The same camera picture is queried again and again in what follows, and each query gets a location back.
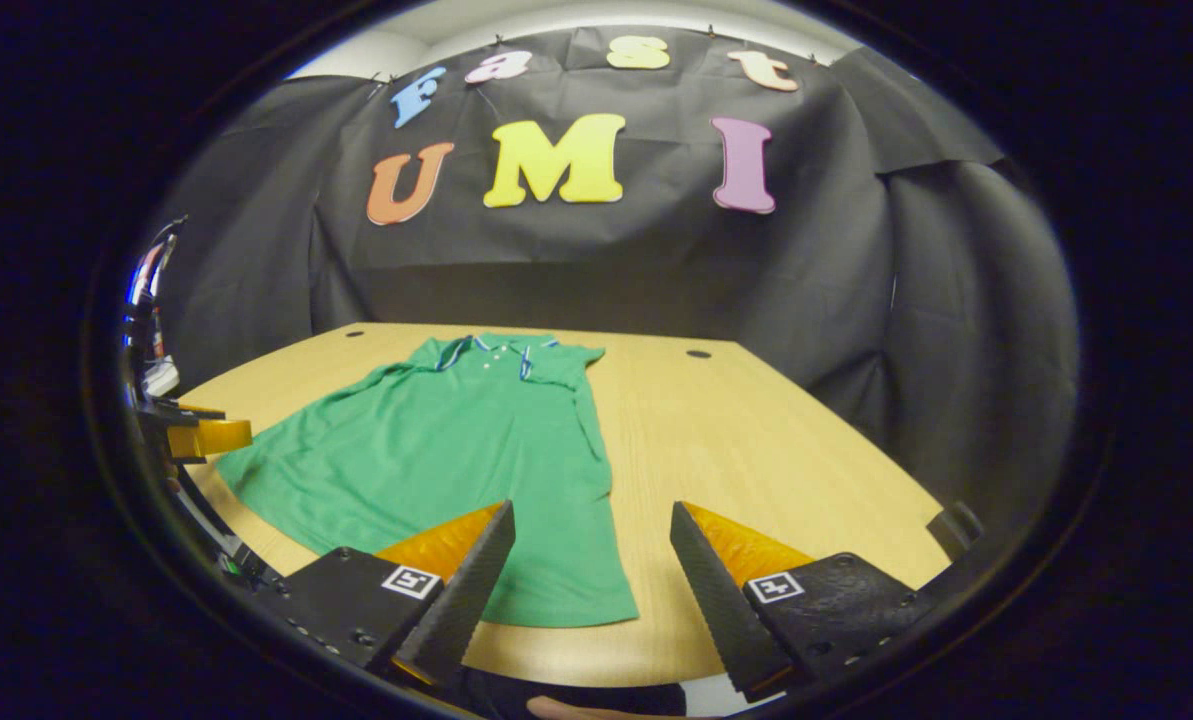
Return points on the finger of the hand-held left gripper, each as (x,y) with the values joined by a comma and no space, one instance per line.
(216,438)
(186,408)

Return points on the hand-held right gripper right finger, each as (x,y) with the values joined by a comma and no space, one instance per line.
(716,600)

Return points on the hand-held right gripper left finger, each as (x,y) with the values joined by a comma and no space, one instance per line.
(466,600)

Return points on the green T-shirt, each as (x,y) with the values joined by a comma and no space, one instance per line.
(436,450)

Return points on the white side table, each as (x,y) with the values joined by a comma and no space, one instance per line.
(163,378)

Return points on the computer monitor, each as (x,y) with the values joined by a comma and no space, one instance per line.
(146,280)

